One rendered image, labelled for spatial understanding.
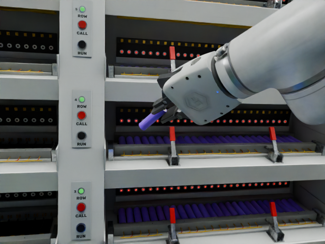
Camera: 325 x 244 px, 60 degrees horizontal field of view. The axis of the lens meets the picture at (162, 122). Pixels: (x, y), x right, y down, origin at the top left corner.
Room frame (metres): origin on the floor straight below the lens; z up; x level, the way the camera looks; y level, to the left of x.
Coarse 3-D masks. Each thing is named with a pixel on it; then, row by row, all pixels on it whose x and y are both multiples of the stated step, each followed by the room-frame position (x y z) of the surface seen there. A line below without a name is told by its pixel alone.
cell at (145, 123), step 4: (160, 112) 0.54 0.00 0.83; (164, 112) 0.54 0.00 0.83; (148, 116) 0.56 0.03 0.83; (152, 116) 0.55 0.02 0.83; (156, 116) 0.55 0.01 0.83; (160, 116) 0.55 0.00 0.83; (144, 120) 0.56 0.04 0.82; (148, 120) 0.55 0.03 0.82; (152, 120) 0.55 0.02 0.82; (156, 120) 0.56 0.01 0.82; (140, 124) 0.56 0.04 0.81; (144, 124) 0.56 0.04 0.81; (148, 124) 0.56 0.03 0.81; (144, 128) 0.56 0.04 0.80
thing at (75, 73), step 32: (64, 0) 0.59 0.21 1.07; (96, 0) 0.61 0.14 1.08; (64, 32) 0.59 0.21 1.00; (96, 32) 0.61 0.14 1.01; (64, 64) 0.59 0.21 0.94; (96, 64) 0.61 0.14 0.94; (64, 96) 0.59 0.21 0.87; (96, 96) 0.61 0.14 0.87; (64, 128) 0.59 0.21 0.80; (96, 128) 0.61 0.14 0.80; (64, 160) 0.59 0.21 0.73; (96, 160) 0.61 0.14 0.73; (64, 192) 0.59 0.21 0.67; (96, 192) 0.61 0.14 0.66; (64, 224) 0.59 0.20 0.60; (96, 224) 0.61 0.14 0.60
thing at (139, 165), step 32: (128, 128) 0.79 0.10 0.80; (160, 128) 0.81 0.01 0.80; (192, 128) 0.83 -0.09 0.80; (224, 128) 0.85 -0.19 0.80; (256, 128) 0.87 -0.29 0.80; (288, 128) 0.89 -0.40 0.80; (128, 160) 0.67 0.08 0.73; (160, 160) 0.68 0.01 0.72; (192, 160) 0.69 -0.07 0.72; (224, 160) 0.70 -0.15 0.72; (256, 160) 0.71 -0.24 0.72; (288, 160) 0.73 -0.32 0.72; (320, 160) 0.74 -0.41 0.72
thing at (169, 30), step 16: (288, 0) 0.93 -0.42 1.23; (112, 16) 0.81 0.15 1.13; (112, 32) 0.81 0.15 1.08; (128, 32) 0.82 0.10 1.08; (144, 32) 0.83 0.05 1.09; (160, 32) 0.84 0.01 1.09; (176, 32) 0.85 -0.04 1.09; (192, 32) 0.86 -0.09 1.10; (208, 32) 0.87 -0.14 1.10; (224, 32) 0.88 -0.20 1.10; (240, 32) 0.89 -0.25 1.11; (112, 48) 0.81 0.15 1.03; (112, 112) 0.81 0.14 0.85; (112, 128) 0.81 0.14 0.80; (112, 192) 0.81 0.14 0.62; (112, 208) 0.81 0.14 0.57
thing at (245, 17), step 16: (112, 0) 0.62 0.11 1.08; (128, 0) 0.62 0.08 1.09; (144, 0) 0.63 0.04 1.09; (160, 0) 0.64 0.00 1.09; (176, 0) 0.64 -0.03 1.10; (192, 0) 0.71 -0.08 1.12; (208, 0) 0.73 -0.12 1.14; (224, 0) 0.74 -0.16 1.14; (240, 0) 0.75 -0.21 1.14; (256, 0) 0.87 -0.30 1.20; (272, 0) 0.71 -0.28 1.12; (128, 16) 0.75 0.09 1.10; (144, 16) 0.64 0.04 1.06; (160, 16) 0.65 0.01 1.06; (176, 16) 0.65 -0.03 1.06; (192, 16) 0.66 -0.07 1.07; (208, 16) 0.67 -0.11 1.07; (224, 16) 0.68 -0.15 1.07; (240, 16) 0.68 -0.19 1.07; (256, 16) 0.69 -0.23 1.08
